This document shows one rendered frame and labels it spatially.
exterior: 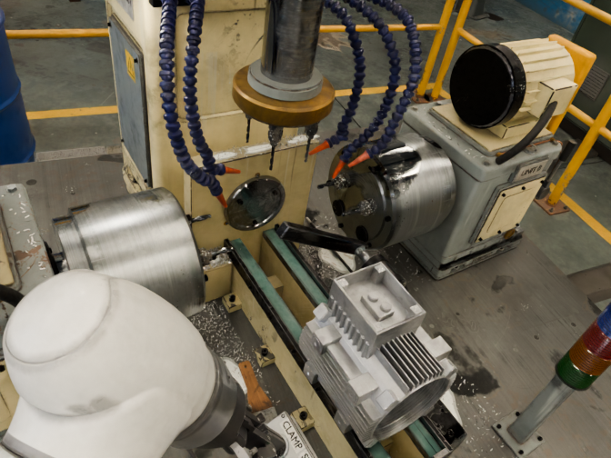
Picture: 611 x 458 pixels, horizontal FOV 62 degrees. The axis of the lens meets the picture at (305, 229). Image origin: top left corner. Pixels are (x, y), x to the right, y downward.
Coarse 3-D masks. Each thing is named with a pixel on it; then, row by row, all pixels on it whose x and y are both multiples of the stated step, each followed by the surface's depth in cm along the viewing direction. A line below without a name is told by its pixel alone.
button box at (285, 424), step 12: (276, 420) 70; (288, 420) 70; (276, 432) 69; (288, 432) 69; (300, 432) 71; (288, 444) 68; (300, 444) 68; (288, 456) 67; (300, 456) 67; (312, 456) 67
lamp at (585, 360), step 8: (576, 344) 85; (584, 344) 83; (576, 352) 84; (584, 352) 83; (576, 360) 84; (584, 360) 83; (592, 360) 82; (600, 360) 81; (608, 360) 81; (584, 368) 84; (592, 368) 83; (600, 368) 82
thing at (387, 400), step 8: (320, 304) 85; (320, 312) 84; (328, 312) 84; (320, 320) 84; (448, 360) 80; (448, 368) 79; (456, 368) 80; (448, 376) 80; (384, 392) 74; (392, 392) 75; (376, 400) 74; (384, 400) 74; (392, 400) 73; (384, 408) 73; (432, 408) 88; (368, 440) 82
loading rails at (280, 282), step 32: (288, 256) 116; (256, 288) 106; (288, 288) 117; (320, 288) 110; (256, 320) 111; (288, 320) 102; (256, 352) 107; (288, 352) 100; (288, 384) 105; (320, 384) 92; (320, 416) 95; (352, 448) 87; (384, 448) 86; (416, 448) 88; (448, 448) 86
